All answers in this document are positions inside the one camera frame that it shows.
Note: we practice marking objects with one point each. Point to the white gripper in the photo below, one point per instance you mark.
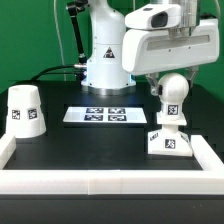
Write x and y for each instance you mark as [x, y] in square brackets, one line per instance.
[148, 52]

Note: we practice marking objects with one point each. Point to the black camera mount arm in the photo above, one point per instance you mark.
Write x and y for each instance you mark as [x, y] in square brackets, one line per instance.
[74, 8]

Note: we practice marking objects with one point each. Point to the white U-shaped fence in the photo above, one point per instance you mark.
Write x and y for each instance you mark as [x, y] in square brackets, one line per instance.
[208, 180]

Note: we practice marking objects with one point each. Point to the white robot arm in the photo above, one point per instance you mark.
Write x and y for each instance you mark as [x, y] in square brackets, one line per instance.
[105, 73]

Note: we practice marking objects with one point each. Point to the white lamp shade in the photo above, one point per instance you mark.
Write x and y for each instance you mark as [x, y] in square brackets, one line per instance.
[24, 118]

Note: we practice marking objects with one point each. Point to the white lamp base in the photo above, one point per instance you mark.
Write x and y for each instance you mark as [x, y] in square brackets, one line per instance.
[169, 140]

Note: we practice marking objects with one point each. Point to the white marker board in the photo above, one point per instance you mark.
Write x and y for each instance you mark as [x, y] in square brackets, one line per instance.
[129, 115]

